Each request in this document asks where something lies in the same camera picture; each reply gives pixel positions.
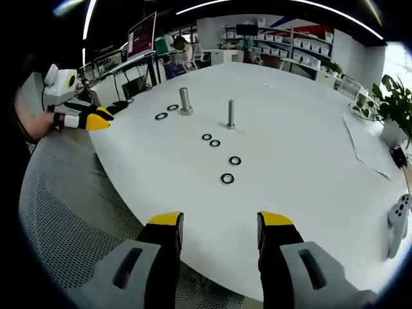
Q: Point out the row of white storage bins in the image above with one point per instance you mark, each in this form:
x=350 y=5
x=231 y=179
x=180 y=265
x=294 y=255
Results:
x=289 y=43

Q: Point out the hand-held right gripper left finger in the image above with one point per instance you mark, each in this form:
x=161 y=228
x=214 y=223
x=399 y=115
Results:
x=151 y=257

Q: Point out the small black device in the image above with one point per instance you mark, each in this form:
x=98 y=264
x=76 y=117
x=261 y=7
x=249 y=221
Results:
x=398 y=156

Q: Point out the person's left hand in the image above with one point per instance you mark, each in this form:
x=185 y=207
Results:
x=38 y=120

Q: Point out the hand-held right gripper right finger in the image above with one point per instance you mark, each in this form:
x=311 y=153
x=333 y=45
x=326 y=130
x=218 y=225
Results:
x=289 y=257

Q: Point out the computer monitor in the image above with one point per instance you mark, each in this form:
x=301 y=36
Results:
x=141 y=35

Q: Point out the thin threaded steel stud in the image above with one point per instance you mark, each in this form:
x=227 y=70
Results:
x=230 y=116

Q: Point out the dark screen on stand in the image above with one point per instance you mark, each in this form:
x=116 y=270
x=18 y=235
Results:
x=246 y=29

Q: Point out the white standing desk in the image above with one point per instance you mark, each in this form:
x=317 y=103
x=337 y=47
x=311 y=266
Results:
x=128 y=64

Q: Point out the potted green plant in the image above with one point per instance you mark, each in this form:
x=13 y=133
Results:
x=394 y=106

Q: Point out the black box under desk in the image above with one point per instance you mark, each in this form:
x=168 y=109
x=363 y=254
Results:
x=132 y=87

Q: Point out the white game controller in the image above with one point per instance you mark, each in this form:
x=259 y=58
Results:
x=397 y=222

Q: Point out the grey mesh chair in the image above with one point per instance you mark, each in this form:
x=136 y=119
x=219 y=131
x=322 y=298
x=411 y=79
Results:
x=67 y=199

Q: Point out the metal shelf rack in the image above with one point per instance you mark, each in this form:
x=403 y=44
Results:
x=291 y=45

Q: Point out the small green plant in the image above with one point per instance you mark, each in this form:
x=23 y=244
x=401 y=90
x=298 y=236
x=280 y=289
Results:
x=333 y=67

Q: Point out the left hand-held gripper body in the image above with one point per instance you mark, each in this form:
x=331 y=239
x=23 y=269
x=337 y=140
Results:
x=59 y=88

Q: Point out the white paper sheet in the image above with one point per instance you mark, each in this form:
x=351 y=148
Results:
x=367 y=141

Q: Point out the thick threaded steel stud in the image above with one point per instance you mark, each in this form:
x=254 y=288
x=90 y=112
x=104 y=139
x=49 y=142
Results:
x=185 y=103

